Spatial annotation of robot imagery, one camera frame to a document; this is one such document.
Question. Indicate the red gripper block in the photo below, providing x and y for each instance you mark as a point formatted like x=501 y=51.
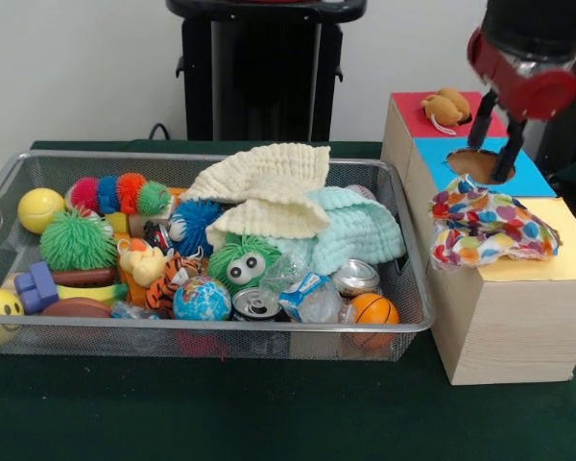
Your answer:
x=528 y=84

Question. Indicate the orange plush toy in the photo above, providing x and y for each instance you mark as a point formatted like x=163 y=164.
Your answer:
x=444 y=106

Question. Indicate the blue spiky ball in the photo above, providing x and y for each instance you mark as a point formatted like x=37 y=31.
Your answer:
x=197 y=223

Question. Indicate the green spiky ball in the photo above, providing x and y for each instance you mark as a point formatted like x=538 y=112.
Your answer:
x=77 y=240

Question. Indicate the colourful polka dot cloth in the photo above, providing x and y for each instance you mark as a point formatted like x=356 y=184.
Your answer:
x=490 y=230

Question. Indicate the cream yellow cloth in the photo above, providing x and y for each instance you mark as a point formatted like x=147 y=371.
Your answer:
x=269 y=187

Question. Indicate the wooden box with three holes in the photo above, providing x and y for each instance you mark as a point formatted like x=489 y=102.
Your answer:
x=504 y=327

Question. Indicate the black stand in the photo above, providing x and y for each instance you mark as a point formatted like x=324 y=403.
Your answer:
x=571 y=134

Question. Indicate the small orange basketball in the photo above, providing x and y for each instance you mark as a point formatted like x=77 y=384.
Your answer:
x=374 y=309

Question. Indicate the green fuzzy toy with eyes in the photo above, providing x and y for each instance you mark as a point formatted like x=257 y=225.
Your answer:
x=242 y=261

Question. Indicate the multicolour fuzzy caterpillar toy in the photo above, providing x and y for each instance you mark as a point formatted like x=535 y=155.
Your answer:
x=120 y=194

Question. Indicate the clear mesh bin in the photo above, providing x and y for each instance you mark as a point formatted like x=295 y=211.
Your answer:
x=269 y=341

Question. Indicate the plain yellow ball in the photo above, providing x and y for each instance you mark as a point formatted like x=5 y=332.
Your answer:
x=40 y=209

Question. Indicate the mint green cloth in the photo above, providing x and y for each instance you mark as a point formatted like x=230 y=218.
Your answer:
x=360 y=235

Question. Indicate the globe print ball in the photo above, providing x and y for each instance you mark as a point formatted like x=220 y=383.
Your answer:
x=201 y=300

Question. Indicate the tiger plush toy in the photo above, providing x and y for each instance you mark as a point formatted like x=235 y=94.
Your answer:
x=173 y=279

